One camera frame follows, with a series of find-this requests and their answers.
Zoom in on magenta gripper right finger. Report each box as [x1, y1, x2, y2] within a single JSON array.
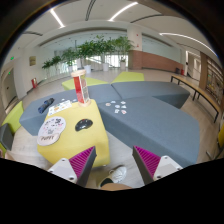
[[133, 146, 182, 185]]

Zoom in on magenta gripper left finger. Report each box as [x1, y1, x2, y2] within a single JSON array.
[[49, 147, 97, 187]]

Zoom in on black computer mouse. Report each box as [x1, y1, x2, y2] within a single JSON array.
[[75, 119, 93, 131]]

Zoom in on round white puppy mouse pad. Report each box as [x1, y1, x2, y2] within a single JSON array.
[[37, 116, 66, 146]]

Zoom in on white sneaker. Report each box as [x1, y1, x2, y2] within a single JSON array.
[[108, 166, 127, 183]]

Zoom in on yellow ottoman seat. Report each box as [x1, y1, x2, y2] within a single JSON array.
[[37, 100, 110, 167]]

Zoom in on large grey sofa block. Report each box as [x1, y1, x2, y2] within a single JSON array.
[[98, 97, 200, 167]]

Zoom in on white sticker sheet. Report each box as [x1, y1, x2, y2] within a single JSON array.
[[48, 100, 72, 116]]

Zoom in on grey left sofa block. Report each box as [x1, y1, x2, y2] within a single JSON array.
[[18, 83, 122, 137]]

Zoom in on dark blue folded umbrella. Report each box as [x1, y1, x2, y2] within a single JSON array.
[[38, 98, 54, 114]]

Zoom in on grey back sofa block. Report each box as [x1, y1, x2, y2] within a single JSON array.
[[112, 81, 190, 109]]

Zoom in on lime green side chair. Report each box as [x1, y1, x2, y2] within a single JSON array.
[[2, 102, 24, 133]]

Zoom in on lime green left ottoman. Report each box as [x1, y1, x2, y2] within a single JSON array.
[[61, 76, 110, 91]]

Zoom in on lime green ottoman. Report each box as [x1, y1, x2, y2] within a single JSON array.
[[113, 71, 144, 83], [61, 76, 110, 91]]

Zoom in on long wooden bench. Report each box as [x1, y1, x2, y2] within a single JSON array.
[[170, 75, 221, 123]]

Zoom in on red white display stand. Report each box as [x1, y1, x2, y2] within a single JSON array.
[[71, 69, 91, 106]]

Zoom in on lime green back ottoman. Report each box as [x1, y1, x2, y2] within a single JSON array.
[[113, 71, 144, 83]]

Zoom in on red fire extinguisher box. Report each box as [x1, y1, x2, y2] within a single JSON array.
[[31, 78, 38, 88]]

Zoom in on potted green plant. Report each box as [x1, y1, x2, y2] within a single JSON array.
[[114, 36, 134, 70]]

